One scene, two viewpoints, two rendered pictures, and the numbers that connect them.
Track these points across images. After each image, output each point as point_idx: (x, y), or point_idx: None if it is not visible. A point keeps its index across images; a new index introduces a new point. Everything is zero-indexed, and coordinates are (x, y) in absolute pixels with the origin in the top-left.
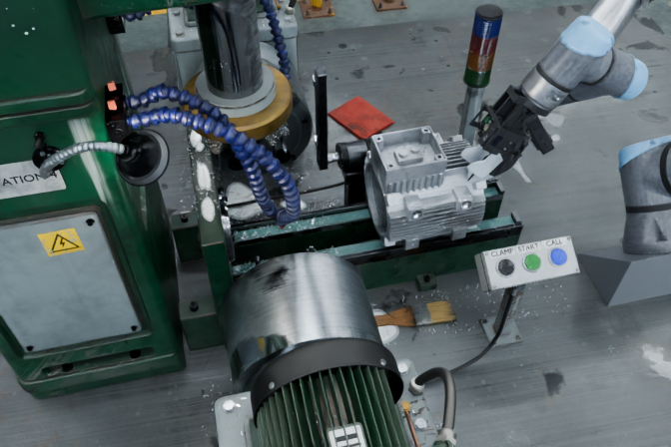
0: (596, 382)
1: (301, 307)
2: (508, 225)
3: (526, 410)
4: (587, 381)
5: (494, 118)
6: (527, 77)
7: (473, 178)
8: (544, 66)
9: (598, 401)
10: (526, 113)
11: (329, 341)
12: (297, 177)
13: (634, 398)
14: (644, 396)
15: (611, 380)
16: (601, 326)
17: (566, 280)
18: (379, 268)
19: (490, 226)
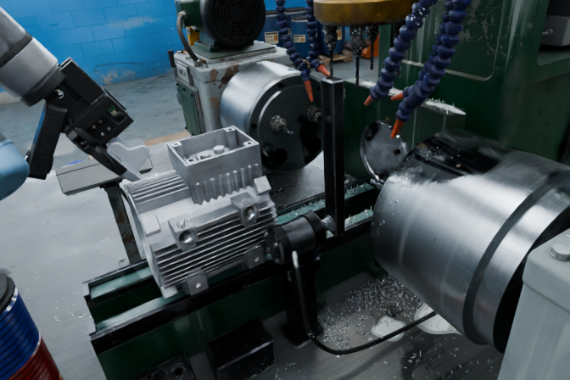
0: (66, 251)
1: (269, 65)
2: (100, 276)
3: (131, 225)
4: (74, 250)
5: (103, 89)
6: (46, 53)
7: (138, 173)
8: (23, 28)
9: (72, 241)
10: (59, 93)
11: None
12: (416, 376)
13: (41, 249)
14: (31, 252)
15: (53, 255)
16: (34, 292)
17: (44, 327)
18: None
19: (123, 277)
